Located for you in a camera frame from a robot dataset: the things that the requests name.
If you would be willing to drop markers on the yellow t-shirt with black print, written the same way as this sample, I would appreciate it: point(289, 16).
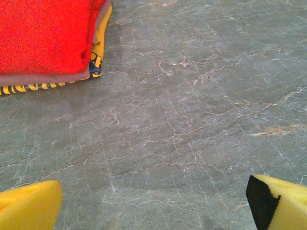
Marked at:
point(102, 31)

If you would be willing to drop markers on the red folded cloth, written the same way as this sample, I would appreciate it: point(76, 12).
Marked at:
point(36, 79)

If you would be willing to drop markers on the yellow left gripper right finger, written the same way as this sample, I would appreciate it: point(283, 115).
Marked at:
point(287, 206)

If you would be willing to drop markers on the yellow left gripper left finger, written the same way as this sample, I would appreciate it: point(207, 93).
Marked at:
point(28, 206)

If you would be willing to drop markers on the red folded t-shirt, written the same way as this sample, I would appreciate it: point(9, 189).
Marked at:
point(43, 36)

